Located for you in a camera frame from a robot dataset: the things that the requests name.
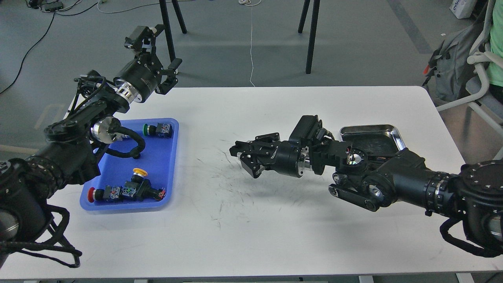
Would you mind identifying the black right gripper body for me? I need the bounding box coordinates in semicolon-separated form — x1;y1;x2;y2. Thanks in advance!
271;115;322;178

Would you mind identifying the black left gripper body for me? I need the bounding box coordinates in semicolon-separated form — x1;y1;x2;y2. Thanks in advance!
114;59;163;103

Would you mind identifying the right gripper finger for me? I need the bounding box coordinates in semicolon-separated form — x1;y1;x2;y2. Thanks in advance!
229;132;281;156
239;152;275;178

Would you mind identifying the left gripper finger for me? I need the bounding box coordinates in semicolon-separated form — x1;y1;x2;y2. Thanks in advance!
156;59;183;95
124;24;165;63

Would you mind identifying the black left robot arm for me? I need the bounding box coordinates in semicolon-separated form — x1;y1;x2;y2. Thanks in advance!
0;24;182;268

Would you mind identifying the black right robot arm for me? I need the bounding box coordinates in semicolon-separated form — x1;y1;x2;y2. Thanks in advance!
229;115;502;257

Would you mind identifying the black left table leg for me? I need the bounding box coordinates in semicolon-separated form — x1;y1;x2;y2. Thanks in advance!
158;0;187;63

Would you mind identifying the black table leg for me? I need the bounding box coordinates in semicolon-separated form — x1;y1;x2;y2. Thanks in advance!
158;0;187;63
297;0;321;75

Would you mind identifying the blue plastic tray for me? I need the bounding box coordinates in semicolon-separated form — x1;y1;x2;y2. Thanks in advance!
80;118;179;211

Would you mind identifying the metal tray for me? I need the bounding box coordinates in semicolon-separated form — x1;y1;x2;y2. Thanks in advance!
340;124;406;156

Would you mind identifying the black right table leg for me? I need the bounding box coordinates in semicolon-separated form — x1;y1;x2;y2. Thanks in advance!
297;0;321;75

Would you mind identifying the grey backpack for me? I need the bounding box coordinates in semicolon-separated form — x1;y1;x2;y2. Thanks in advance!
422;23;484;106

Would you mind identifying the white chair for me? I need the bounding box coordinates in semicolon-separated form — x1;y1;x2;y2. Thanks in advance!
436;0;502;136

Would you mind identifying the person in green shirt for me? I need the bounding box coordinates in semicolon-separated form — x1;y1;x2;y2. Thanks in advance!
487;0;503;103

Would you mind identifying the white cardboard box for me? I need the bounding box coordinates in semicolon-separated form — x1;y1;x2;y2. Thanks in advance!
449;0;477;19

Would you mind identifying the green push button switch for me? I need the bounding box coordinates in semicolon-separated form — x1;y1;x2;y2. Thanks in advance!
142;123;174;139

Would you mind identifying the black floor cable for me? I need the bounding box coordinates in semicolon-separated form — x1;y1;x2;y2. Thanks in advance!
0;0;99;96

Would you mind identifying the yellow push button switch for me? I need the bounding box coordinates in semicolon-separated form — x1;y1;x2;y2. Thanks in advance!
120;168;166;201

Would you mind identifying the white hanging cord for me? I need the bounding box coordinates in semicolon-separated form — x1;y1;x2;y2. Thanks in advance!
238;0;262;87

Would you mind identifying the red push button switch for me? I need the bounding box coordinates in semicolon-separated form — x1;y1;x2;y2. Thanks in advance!
87;185;123;203

